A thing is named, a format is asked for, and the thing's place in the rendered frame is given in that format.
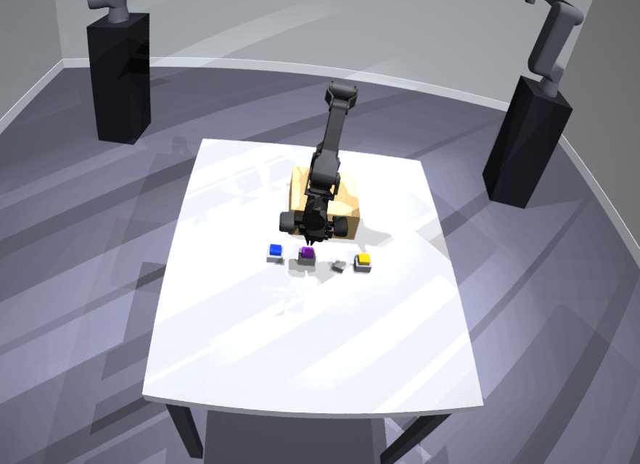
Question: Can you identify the purple button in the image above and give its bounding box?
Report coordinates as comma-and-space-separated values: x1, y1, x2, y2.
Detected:
298, 246, 316, 267

